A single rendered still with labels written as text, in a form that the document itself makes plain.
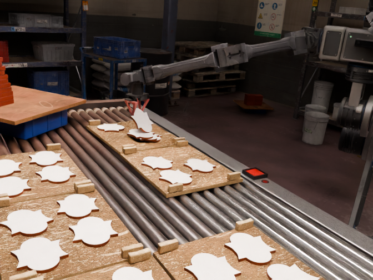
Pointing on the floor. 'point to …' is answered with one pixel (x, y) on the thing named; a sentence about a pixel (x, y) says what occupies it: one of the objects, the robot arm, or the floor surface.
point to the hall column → (170, 35)
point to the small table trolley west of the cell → (110, 68)
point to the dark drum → (156, 56)
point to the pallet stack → (207, 81)
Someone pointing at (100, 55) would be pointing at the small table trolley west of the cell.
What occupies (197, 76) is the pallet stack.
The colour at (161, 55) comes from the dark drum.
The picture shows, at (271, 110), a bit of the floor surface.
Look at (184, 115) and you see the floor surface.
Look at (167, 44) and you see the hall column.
